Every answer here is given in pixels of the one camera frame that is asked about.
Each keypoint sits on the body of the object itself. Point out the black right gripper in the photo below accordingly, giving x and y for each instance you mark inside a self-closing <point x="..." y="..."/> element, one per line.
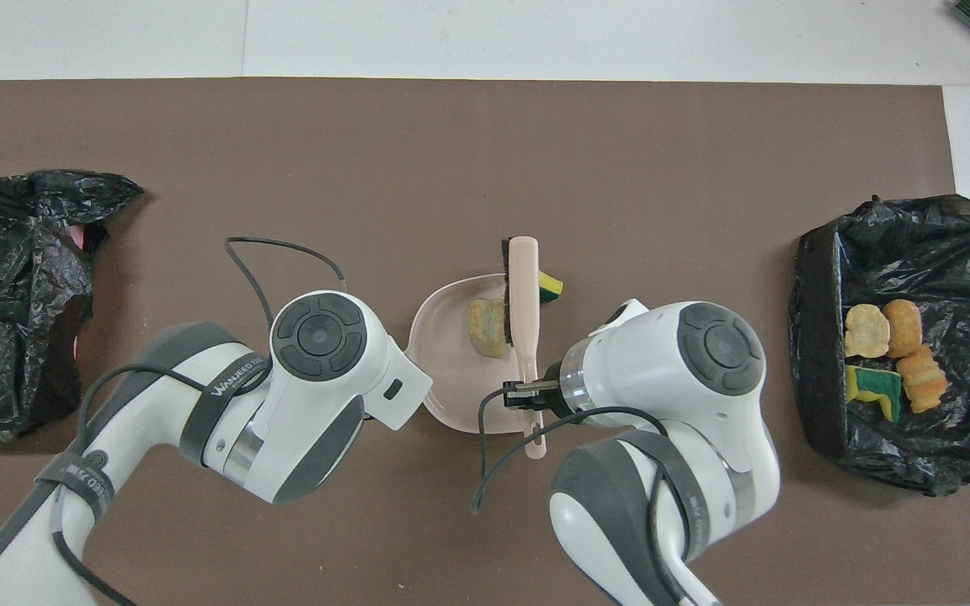
<point x="552" y="394"/>

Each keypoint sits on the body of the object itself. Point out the pale rock-like bread chunk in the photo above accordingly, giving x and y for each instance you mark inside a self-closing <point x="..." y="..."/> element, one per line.
<point x="487" y="324"/>

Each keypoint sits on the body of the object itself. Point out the beige plastic dustpan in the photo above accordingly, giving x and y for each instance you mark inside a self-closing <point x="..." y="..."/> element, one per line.
<point x="451" y="337"/>

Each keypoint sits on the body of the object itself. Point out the small yellow sponge piece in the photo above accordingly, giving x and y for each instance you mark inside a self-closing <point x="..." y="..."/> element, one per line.
<point x="548" y="286"/>

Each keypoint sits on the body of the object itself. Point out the beige hand brush black bristles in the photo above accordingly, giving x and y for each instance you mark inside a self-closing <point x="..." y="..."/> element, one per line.
<point x="524" y="278"/>

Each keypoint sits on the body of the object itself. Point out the yellow sponge with green back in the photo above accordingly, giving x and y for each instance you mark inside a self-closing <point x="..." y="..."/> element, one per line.
<point x="872" y="385"/>

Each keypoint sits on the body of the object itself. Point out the brown peanut-shaped bread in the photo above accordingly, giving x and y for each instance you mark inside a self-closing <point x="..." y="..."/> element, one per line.
<point x="904" y="326"/>

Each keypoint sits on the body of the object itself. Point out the orange striped bread roll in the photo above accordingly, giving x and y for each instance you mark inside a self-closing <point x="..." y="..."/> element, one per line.
<point x="923" y="380"/>

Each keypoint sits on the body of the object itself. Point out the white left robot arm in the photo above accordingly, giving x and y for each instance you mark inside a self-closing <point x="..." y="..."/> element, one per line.
<point x="317" y="396"/>

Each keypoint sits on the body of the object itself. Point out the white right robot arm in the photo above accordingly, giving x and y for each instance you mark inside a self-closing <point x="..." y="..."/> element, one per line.
<point x="670" y="362"/>

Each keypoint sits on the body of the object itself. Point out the right black trash bag bin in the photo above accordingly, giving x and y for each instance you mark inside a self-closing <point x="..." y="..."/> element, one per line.
<point x="839" y="446"/>

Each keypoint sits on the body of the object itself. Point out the pink plastic bin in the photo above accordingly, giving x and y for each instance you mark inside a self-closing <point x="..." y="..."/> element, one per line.
<point x="77" y="238"/>

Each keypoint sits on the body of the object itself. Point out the black trash bag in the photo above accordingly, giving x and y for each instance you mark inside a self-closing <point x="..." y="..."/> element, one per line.
<point x="22" y="370"/>

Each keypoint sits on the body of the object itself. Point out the brown table mat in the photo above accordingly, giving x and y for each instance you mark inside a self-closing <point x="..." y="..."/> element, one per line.
<point x="535" y="135"/>

